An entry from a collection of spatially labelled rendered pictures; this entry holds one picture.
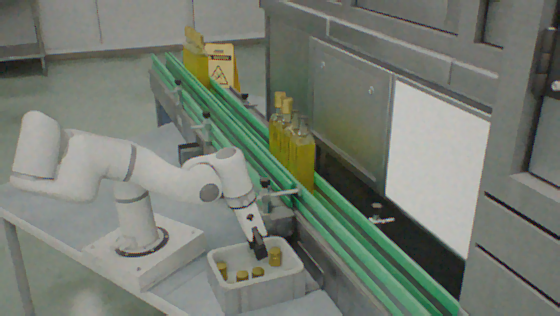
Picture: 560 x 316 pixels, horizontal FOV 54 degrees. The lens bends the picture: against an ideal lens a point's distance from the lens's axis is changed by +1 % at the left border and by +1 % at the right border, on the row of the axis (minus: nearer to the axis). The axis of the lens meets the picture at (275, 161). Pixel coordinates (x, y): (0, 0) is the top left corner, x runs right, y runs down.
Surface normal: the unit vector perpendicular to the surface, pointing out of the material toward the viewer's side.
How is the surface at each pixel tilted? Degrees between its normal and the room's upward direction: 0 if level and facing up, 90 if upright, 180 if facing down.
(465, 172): 90
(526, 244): 90
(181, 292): 0
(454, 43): 90
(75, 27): 90
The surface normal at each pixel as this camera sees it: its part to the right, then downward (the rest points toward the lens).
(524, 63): -0.93, 0.15
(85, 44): 0.37, 0.38
